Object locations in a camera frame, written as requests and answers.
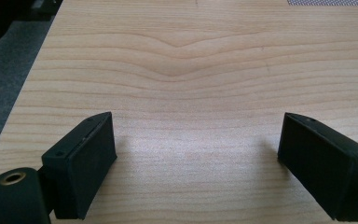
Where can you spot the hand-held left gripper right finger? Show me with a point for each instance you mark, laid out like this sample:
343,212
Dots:
326,168

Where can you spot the checkered grey mat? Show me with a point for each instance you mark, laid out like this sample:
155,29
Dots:
332,2

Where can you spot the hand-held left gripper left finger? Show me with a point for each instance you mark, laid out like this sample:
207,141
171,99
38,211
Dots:
84,165

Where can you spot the dark metal stand base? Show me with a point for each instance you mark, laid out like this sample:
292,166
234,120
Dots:
45,6

